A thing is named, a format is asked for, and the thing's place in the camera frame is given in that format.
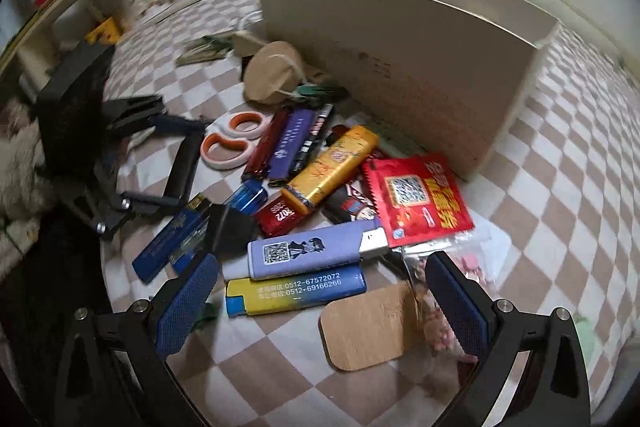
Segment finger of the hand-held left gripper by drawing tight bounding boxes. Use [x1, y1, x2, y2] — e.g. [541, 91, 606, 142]
[102, 95, 211, 138]
[62, 133, 203, 242]

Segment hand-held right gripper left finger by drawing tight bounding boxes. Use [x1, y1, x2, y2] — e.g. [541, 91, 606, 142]
[52, 251, 221, 427]

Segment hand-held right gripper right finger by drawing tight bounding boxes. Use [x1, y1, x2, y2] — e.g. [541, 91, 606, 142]
[424, 251, 593, 427]

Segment orange and white scissors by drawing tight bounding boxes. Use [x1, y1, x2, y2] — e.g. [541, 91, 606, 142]
[200, 111, 273, 172]

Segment red foil packet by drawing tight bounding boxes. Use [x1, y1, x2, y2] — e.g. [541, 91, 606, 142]
[361, 152, 475, 249]

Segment round wooden box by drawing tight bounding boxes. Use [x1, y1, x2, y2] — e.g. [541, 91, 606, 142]
[242, 41, 311, 105]

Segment lavender lighter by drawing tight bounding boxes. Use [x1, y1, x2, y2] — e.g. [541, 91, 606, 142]
[247, 219, 390, 281]

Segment white cardboard box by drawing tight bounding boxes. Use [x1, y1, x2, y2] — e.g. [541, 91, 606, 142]
[254, 0, 560, 182]

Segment person's left forearm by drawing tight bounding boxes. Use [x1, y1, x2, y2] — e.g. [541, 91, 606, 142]
[0, 97, 56, 268]

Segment clear bag of pink beads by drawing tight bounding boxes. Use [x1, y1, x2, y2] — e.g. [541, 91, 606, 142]
[400, 227, 501, 365]

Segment dark blue lighter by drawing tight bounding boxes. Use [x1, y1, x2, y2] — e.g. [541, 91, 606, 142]
[131, 193, 213, 284]

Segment clear blue lighter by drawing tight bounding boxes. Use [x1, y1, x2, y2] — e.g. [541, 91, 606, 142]
[223, 179, 268, 214]

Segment small black cube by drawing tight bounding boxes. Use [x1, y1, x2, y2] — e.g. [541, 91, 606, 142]
[206, 203, 252, 254]

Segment clear packet with green plants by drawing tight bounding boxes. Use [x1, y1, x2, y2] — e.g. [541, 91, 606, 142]
[176, 34, 236, 68]

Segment dark red lighter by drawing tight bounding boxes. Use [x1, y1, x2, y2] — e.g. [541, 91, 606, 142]
[241, 107, 293, 182]

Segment yellow box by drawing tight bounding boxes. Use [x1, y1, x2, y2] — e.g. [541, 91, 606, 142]
[85, 18, 123, 45]

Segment rounded wooden tag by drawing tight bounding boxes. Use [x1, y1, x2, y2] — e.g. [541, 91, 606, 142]
[319, 281, 426, 373]

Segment red lighter with white print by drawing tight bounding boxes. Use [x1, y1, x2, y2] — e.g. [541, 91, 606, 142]
[255, 197, 306, 238]

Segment tan wooden block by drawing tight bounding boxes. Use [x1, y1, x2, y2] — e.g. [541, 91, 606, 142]
[231, 29, 273, 58]

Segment purple lighter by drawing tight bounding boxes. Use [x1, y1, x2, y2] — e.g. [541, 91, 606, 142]
[267, 107, 317, 188]

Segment blue and yellow lighter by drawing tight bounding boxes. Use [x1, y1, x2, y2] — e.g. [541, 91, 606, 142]
[225, 263, 367, 319]

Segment mint green pouch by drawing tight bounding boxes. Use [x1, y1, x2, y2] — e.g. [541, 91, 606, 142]
[570, 314, 598, 358]

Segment black striped lighter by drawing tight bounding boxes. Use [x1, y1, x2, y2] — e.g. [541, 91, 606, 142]
[290, 103, 336, 172]

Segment green clip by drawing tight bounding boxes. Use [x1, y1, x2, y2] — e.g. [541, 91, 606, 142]
[292, 84, 351, 105]

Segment black cartoon print lighter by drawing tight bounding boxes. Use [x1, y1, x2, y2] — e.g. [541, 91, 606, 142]
[322, 177, 381, 225]

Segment yellow orange lighter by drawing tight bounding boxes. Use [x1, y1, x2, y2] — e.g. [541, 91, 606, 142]
[281, 125, 380, 214]

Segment checkered bed sheet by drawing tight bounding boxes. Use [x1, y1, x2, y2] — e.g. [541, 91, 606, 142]
[100, 0, 640, 427]

